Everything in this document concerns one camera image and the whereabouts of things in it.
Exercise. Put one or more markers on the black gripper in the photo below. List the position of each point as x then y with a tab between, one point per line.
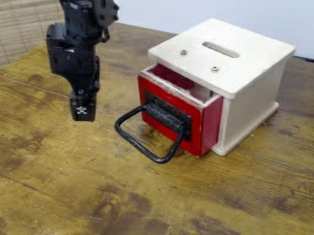
76	63

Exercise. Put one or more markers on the black drawer handle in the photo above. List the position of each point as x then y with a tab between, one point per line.
168	116

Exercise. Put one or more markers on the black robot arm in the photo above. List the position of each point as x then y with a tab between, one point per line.
88	18

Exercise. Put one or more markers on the white wooden box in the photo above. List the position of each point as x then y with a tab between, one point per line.
239	65

